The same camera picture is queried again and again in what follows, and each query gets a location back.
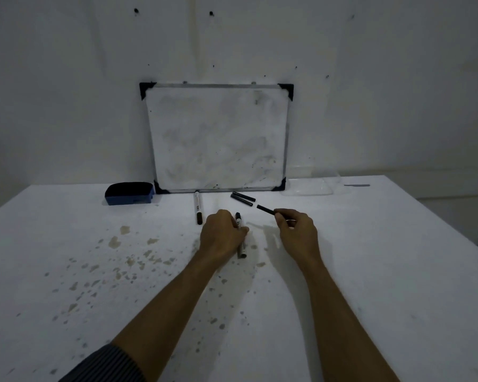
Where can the person's right hand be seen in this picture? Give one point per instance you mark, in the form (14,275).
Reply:
(300,236)

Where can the thin grey pen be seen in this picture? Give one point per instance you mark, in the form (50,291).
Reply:
(357,185)

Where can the clear plastic container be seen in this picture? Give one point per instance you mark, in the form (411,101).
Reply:
(314,182)

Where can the dark striped sleeve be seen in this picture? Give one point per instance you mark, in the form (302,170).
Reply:
(103,366)

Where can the person's left fingers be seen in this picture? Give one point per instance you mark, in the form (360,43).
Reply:
(239,232)

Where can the blue whiteboard eraser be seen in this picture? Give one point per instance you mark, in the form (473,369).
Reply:
(128,193)

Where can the person's left forearm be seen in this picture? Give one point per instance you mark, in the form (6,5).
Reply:
(171,306)

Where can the person's left hand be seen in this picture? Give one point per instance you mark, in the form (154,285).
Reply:
(219,234)

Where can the white framed whiteboard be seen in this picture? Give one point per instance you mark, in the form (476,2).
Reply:
(219,135)

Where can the person's right forearm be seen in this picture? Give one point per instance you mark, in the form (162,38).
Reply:
(338,322)

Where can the person's right fingers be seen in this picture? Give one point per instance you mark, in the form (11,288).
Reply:
(289,219)

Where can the white marker with black cap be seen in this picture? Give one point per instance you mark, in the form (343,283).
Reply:
(198,206)

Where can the white marker with black tip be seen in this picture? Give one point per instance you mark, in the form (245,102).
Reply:
(243,250)

